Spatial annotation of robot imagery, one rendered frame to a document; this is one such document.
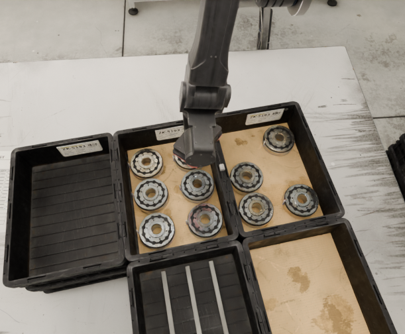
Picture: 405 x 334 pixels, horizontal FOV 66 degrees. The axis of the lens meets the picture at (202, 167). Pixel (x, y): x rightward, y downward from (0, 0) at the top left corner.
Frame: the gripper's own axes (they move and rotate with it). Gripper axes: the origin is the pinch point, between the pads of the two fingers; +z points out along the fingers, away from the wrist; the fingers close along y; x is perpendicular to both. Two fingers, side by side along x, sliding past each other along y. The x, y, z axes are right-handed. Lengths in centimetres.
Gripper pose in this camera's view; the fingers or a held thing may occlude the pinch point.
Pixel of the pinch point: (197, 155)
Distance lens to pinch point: 77.7
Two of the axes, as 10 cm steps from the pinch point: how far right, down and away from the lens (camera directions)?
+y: 5.7, -7.5, 3.5
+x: -8.2, -5.2, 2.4
